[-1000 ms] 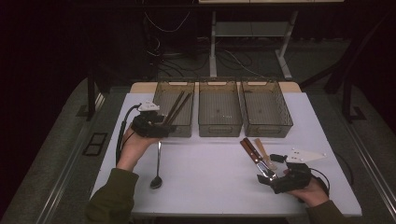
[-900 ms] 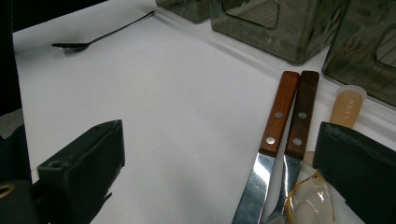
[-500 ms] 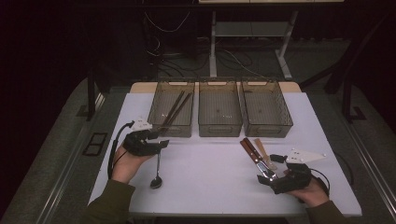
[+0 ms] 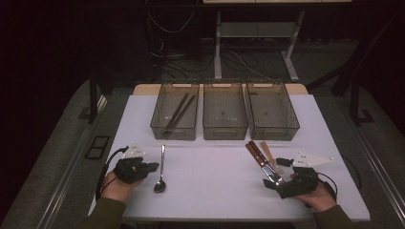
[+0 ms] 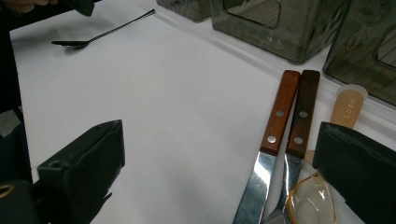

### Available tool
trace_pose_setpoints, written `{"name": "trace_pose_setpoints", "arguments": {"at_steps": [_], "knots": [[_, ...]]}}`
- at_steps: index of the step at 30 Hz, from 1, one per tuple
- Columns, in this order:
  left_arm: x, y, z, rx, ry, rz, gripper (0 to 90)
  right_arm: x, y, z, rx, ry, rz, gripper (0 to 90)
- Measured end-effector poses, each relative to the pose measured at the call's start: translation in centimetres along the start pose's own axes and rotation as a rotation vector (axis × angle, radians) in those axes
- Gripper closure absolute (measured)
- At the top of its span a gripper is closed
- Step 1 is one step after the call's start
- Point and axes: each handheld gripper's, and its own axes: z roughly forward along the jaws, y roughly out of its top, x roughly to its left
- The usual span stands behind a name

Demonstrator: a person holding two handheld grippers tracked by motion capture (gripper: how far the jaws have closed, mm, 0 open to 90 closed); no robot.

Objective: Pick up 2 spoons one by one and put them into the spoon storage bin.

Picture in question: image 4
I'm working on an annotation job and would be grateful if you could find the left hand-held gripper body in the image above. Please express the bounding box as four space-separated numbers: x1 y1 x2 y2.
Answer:
113 142 147 185

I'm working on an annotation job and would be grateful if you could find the black metal stand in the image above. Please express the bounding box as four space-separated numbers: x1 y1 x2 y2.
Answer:
330 15 395 127
77 63 116 125

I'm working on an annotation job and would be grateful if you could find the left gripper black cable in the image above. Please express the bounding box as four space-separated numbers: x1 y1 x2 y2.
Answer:
95 145 130 201

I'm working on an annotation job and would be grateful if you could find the hanging white cable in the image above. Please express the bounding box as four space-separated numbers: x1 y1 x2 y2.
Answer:
147 10 196 33

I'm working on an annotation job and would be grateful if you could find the light wooden spoon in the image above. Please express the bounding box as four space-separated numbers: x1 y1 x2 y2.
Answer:
260 141 284 176

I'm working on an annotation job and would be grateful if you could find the black floor cable tangle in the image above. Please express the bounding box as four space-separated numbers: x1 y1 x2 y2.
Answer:
160 51 260 80

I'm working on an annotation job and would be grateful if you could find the transparent grey plastic bin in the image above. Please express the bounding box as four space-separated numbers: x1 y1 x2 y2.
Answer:
202 79 249 141
245 79 301 142
150 79 201 141

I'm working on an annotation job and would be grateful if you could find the person's right hand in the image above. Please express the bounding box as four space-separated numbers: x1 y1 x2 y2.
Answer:
292 182 338 213

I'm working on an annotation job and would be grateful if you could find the white floor cable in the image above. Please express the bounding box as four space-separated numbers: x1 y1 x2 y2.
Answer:
229 51 271 80

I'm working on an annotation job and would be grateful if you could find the brown wooden chopstick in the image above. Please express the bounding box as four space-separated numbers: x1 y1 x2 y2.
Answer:
165 94 197 133
167 94 198 134

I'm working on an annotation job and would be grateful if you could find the grey metal stand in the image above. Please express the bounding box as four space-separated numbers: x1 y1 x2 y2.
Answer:
213 10 300 83

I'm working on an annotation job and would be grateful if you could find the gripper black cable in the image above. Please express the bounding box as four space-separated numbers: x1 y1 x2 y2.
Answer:
95 145 130 201
316 156 363 203

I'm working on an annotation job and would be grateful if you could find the person's left hand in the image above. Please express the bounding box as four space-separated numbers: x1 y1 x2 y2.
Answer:
100 173 143 204

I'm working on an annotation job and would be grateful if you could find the light wooden board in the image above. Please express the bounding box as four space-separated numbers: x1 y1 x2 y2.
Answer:
132 83 309 96

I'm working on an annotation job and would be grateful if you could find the wooden-handled fork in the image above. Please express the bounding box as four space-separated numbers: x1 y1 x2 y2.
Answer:
248 139 284 185

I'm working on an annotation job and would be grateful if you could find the metal spoon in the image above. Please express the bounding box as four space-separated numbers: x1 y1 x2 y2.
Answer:
153 144 167 195

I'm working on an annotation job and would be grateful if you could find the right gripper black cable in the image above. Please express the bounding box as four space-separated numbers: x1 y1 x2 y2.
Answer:
316 156 363 203

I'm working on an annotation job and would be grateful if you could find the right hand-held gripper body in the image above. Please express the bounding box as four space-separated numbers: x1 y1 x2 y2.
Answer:
280 152 335 199

